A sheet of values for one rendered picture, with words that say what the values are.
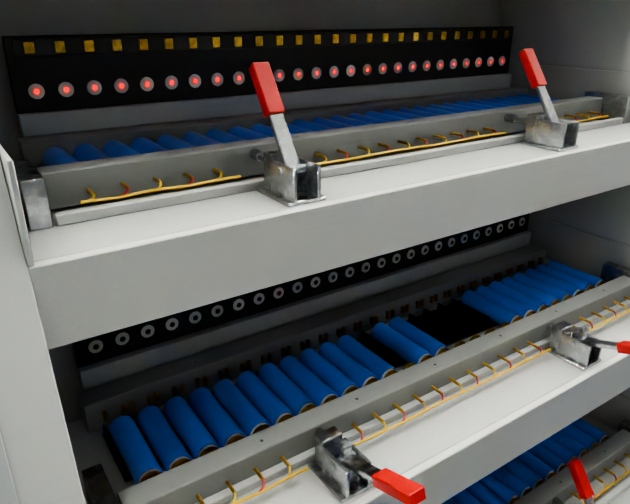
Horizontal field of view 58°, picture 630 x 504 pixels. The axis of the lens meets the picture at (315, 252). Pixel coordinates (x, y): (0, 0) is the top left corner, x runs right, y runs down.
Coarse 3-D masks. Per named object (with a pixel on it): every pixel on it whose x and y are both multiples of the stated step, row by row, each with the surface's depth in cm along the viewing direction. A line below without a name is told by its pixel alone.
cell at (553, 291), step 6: (516, 276) 65; (522, 276) 64; (528, 276) 64; (522, 282) 64; (528, 282) 63; (534, 282) 63; (540, 282) 63; (540, 288) 62; (546, 288) 62; (552, 288) 61; (552, 294) 61; (558, 294) 61; (564, 294) 60
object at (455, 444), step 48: (528, 240) 72; (576, 240) 70; (384, 288) 60; (192, 336) 48; (240, 336) 51; (624, 336) 56; (96, 384) 45; (528, 384) 49; (576, 384) 49; (624, 384) 55; (96, 432) 43; (432, 432) 43; (480, 432) 43; (528, 432) 47; (96, 480) 35; (288, 480) 39; (432, 480) 41
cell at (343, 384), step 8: (304, 352) 50; (312, 352) 50; (304, 360) 50; (312, 360) 49; (320, 360) 49; (312, 368) 49; (320, 368) 48; (328, 368) 48; (336, 368) 48; (320, 376) 48; (328, 376) 47; (336, 376) 47; (344, 376) 47; (328, 384) 47; (336, 384) 46; (344, 384) 46; (352, 384) 46; (336, 392) 46; (344, 392) 46
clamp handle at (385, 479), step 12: (348, 444) 38; (348, 456) 38; (348, 468) 37; (360, 468) 36; (372, 468) 36; (384, 468) 35; (372, 480) 35; (384, 480) 34; (396, 480) 34; (408, 480) 33; (384, 492) 34; (396, 492) 33; (408, 492) 32; (420, 492) 32
